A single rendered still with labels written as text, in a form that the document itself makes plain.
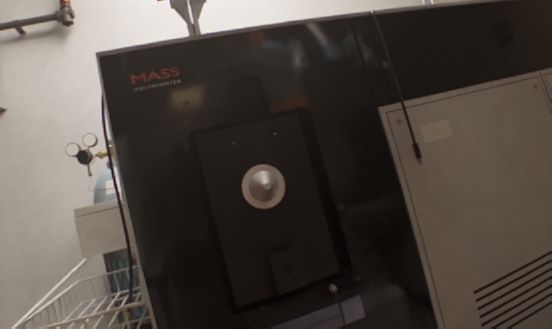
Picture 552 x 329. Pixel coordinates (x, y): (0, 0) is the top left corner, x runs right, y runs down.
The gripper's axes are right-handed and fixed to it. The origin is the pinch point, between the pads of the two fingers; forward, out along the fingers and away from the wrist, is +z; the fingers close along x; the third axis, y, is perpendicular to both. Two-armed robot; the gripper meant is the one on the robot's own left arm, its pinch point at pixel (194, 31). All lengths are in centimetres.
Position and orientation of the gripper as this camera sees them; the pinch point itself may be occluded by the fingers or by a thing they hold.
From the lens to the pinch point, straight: 81.2
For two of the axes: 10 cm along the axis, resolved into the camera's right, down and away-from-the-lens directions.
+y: -2.5, -4.5, 8.6
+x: -9.6, 2.3, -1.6
